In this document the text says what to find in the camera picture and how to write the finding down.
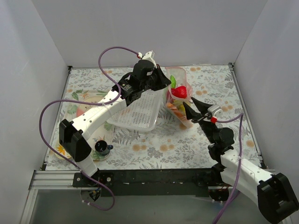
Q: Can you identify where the green cucumber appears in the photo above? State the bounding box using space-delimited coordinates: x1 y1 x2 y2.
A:
170 75 177 89

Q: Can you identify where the clear zip top bag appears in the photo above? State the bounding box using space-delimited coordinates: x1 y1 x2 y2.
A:
163 67 192 128

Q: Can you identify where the red strawberry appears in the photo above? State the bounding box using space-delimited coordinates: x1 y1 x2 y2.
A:
171 86 187 98

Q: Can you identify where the yellow banana bunch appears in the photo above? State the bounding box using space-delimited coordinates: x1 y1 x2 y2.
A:
173 100 185 113

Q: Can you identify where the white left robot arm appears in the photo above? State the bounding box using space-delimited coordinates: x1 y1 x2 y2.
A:
59 60 171 187

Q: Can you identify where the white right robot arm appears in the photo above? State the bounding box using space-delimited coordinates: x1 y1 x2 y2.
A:
183 98 299 224

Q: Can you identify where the white plastic basket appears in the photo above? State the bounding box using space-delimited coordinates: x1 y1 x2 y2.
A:
107 90 163 132

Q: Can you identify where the floral table mat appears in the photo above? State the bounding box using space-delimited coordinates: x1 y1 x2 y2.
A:
45 65 262 170

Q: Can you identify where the pink beige round plate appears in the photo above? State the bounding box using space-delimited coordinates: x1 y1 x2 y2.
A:
76 95 103 117

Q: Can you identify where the dark blue mug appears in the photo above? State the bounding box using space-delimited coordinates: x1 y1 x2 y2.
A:
94 140 114 156

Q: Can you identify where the small flower coaster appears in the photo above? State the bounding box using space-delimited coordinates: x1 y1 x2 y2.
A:
55 143 71 160

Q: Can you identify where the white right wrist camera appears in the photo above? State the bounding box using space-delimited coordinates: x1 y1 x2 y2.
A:
207 104 223 124

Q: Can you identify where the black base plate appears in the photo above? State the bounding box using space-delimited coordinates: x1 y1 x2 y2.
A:
72 168 231 203

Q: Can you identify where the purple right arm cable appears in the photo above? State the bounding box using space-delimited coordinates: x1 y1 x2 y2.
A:
211 113 245 224

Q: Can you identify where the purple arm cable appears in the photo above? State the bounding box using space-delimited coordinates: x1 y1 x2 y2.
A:
211 113 245 224
39 46 143 211

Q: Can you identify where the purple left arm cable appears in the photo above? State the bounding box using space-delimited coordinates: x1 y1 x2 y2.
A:
39 46 143 211

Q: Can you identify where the aluminium frame rail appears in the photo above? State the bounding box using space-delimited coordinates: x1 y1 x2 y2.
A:
20 169 292 224

